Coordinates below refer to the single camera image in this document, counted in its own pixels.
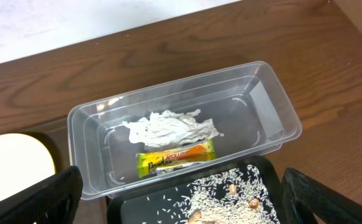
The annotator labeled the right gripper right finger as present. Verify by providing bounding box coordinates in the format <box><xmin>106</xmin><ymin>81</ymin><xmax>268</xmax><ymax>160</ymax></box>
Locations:
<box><xmin>282</xmin><ymin>168</ymin><xmax>362</xmax><ymax>224</ymax></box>

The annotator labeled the yellow round plate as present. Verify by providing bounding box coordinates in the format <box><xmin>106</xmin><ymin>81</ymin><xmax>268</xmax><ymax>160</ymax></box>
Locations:
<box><xmin>0</xmin><ymin>133</ymin><xmax>56</xmax><ymax>201</ymax></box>

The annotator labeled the white tissue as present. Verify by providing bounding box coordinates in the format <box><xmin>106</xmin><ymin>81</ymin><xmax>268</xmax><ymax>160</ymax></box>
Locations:
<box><xmin>122</xmin><ymin>109</ymin><xmax>224</xmax><ymax>152</ymax></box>

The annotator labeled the spilled rice pile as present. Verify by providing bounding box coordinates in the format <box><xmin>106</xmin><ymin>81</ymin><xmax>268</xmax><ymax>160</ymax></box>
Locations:
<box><xmin>141</xmin><ymin>164</ymin><xmax>281</xmax><ymax>224</ymax></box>

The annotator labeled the black waste tray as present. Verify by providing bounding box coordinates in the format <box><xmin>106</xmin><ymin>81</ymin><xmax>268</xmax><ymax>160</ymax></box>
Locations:
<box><xmin>107</xmin><ymin>156</ymin><xmax>287</xmax><ymax>224</ymax></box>

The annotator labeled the clear plastic bin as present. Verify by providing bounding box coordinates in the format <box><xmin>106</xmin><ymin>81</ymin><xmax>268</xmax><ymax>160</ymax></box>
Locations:
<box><xmin>67</xmin><ymin>62</ymin><xmax>302</xmax><ymax>200</ymax></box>

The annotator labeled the green orange snack wrapper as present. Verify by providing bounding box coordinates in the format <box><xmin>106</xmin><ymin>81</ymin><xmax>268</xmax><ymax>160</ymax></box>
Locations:
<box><xmin>136</xmin><ymin>139</ymin><xmax>217</xmax><ymax>178</ymax></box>

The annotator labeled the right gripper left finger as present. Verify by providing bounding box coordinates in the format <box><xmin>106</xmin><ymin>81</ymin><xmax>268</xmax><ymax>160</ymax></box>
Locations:
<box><xmin>0</xmin><ymin>166</ymin><xmax>83</xmax><ymax>224</ymax></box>

